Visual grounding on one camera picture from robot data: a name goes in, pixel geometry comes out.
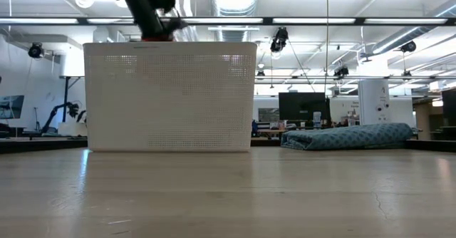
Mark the brown wooden cabinet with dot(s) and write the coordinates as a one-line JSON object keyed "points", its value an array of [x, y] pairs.
{"points": [[423, 120]]}

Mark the overhead black frame bar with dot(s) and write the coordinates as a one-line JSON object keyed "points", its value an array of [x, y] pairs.
{"points": [[285, 20]]}

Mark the background wall screen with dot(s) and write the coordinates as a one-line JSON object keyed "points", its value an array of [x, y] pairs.
{"points": [[11, 107]]}

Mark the black background column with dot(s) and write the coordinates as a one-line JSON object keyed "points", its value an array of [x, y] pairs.
{"points": [[66, 95]]}

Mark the black background monitor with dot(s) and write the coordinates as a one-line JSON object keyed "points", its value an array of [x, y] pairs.
{"points": [[303, 104]]}

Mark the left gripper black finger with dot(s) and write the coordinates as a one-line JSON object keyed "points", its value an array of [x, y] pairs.
{"points": [[172, 25], [151, 28]]}

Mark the white background kiosk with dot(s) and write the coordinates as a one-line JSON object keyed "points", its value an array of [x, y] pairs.
{"points": [[374, 100]]}

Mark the black background robot arm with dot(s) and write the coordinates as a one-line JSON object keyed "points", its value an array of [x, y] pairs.
{"points": [[57, 113]]}

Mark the dark neighbouring table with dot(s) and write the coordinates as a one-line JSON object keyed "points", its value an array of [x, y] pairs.
{"points": [[42, 144], [432, 144]]}

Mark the white perforated plastic basket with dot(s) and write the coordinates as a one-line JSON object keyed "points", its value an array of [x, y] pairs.
{"points": [[171, 99]]}

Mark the black ceiling camera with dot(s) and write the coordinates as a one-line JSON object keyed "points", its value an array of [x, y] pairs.
{"points": [[279, 40], [35, 50], [408, 46], [341, 71]]}

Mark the white background canister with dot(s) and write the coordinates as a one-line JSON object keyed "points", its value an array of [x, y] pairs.
{"points": [[316, 118]]}

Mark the folded blue patterned cloth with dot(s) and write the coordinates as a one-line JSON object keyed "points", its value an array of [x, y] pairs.
{"points": [[345, 136]]}

